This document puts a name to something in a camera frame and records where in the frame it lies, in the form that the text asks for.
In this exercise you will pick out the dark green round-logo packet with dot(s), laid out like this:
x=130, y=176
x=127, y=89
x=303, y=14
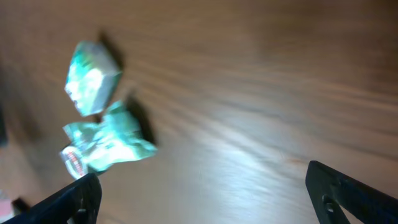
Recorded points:
x=72, y=159

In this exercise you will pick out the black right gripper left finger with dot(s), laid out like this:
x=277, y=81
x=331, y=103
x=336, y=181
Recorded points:
x=79, y=202

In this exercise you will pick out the teal white small packet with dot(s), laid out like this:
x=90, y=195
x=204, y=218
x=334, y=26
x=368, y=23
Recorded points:
x=92, y=77

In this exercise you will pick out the teal wet wipes pack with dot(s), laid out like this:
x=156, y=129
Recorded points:
x=118, y=138

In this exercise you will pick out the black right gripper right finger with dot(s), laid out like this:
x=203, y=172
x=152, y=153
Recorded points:
x=331, y=192

